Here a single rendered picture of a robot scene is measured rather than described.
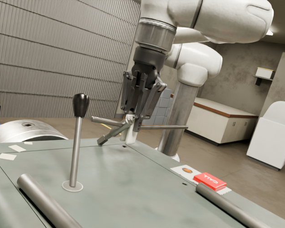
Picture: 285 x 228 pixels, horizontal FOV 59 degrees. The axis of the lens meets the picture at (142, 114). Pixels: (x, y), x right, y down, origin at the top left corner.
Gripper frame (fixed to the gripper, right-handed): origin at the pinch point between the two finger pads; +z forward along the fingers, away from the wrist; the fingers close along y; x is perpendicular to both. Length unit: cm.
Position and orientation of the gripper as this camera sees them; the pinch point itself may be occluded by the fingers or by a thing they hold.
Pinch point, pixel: (130, 129)
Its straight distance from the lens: 64.3
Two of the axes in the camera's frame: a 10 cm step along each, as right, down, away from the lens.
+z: -2.6, 9.5, 1.9
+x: -6.6, -0.3, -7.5
